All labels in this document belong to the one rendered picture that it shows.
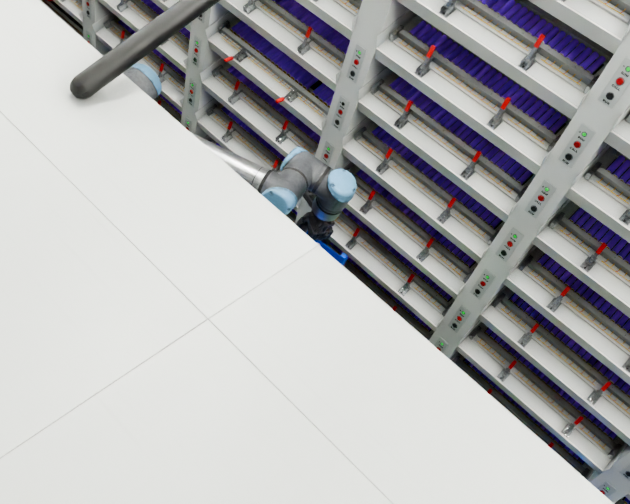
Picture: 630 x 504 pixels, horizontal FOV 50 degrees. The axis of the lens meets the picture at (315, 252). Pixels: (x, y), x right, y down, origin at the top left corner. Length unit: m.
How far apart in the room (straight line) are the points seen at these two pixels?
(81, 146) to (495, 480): 0.48
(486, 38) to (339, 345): 1.45
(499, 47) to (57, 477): 1.64
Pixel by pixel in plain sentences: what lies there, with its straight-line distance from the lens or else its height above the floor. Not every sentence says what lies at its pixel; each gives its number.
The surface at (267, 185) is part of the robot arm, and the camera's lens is 1.88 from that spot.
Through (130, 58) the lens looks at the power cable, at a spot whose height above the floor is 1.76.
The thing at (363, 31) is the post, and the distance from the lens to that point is 2.15.
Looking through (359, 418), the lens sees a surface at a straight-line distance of 0.56.
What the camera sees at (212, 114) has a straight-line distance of 2.95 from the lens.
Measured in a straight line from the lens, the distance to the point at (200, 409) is 0.54.
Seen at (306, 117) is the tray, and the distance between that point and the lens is 2.44.
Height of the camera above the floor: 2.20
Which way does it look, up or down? 48 degrees down
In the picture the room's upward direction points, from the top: 20 degrees clockwise
